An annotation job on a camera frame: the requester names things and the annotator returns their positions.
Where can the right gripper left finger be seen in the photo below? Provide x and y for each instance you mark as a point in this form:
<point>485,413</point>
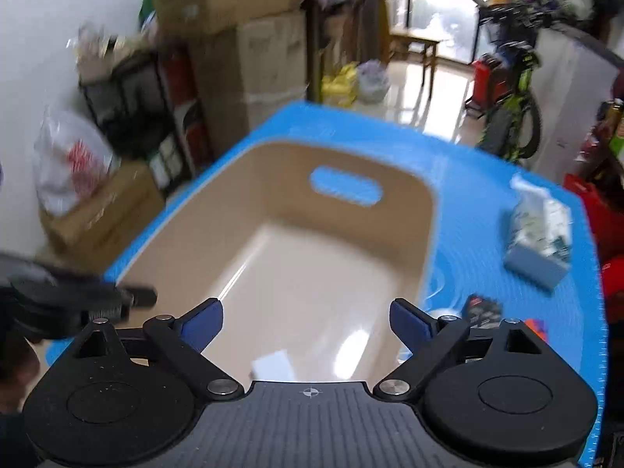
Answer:
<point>178,343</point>

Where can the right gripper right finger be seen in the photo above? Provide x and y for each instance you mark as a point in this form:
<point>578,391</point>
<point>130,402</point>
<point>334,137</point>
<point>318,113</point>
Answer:
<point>435,345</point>

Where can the black remote control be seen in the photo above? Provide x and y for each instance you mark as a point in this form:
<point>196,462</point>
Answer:
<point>482,312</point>

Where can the beige plastic storage bin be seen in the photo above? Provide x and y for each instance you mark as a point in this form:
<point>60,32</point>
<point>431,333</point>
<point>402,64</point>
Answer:
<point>305,247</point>

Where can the brown cardboard box on floor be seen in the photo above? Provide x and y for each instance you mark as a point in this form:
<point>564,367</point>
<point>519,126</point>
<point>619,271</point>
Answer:
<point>92,235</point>

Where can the blue silicone mat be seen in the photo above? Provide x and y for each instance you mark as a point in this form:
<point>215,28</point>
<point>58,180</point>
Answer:
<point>512,400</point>

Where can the tissue pack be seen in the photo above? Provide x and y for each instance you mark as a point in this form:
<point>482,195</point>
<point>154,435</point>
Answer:
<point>540,245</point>

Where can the white plastic shopping bag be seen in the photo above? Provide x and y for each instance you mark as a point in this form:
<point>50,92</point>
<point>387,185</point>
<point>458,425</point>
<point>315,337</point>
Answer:
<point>72,160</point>

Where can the green black bicycle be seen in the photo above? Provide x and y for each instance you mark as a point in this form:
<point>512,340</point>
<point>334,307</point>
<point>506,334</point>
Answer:
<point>512,130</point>

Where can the black metal shelf rack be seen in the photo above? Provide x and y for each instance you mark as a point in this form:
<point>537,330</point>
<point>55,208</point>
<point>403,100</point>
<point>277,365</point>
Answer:
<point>149,110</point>

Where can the box atop shelf rack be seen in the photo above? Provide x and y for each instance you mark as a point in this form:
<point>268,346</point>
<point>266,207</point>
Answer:
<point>98,53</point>

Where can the red bucket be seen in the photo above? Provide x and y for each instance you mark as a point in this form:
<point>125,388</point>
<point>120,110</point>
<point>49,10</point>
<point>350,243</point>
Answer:
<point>490,83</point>

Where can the grey plastic bag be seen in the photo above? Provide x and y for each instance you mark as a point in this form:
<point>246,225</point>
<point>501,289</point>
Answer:
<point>373,82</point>

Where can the yellow oil jug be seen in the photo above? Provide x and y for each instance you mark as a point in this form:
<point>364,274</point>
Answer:
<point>340,90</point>

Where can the large wrapped cardboard box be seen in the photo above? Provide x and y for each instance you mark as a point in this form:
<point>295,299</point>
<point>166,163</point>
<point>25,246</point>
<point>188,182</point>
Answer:
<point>247,73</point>

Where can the wooden stool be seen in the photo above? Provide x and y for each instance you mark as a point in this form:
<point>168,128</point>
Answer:
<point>403,43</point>

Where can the white refrigerator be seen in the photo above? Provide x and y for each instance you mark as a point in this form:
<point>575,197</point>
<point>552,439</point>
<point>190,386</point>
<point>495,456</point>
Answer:
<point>575,77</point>

